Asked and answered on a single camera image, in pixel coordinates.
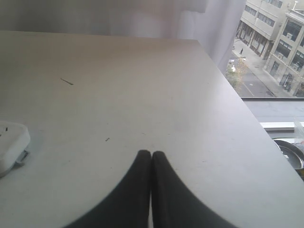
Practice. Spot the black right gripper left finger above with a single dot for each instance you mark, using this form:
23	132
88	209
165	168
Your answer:
128	204

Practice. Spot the white five-socket power strip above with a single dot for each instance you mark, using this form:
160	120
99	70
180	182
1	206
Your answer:
14	139

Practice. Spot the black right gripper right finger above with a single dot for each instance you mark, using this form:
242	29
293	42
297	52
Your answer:
173	204

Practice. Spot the white sheer curtain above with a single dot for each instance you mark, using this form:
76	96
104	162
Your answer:
213	23

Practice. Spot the round metal pan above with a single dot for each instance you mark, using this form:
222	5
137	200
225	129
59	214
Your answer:
293	152

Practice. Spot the beige building outside window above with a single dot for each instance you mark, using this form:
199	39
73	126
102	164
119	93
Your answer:
269	49

